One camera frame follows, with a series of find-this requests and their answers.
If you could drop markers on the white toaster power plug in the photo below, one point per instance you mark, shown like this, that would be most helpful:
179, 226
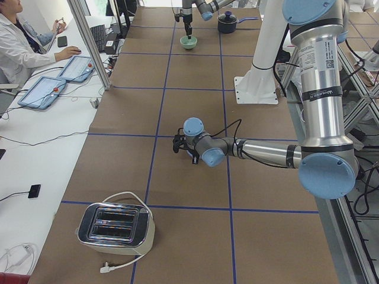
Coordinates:
106, 268

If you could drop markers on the small black pad device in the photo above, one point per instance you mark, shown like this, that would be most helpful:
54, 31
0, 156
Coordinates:
34, 191

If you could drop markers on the blue teach pendant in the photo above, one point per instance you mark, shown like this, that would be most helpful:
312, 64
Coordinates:
77, 69
43, 93

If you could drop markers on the dark blue saucepan with lid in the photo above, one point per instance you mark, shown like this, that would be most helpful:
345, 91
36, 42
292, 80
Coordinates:
227, 22

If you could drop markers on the black keyboard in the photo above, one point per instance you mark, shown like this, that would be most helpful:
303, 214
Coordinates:
99, 35

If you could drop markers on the aluminium frame post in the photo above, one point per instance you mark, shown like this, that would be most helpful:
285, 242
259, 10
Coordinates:
84, 30

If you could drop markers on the blue teach pendant upper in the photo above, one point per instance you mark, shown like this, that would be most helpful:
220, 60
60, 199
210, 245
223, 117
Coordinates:
77, 69

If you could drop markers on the white pedestal column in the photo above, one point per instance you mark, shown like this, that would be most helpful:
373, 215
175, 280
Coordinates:
257, 86

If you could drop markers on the light green bowl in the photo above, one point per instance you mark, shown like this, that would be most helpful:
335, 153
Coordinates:
188, 43

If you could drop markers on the person in white coat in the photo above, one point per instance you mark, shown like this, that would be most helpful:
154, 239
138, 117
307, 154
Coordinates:
22, 48

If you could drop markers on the cream and chrome toaster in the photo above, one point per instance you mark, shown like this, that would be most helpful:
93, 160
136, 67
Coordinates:
122, 229

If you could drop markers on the black smartphone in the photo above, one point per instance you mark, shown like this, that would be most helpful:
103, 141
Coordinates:
62, 41

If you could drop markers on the blue teach pendant lower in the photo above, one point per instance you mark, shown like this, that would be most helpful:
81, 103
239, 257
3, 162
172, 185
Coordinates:
43, 93

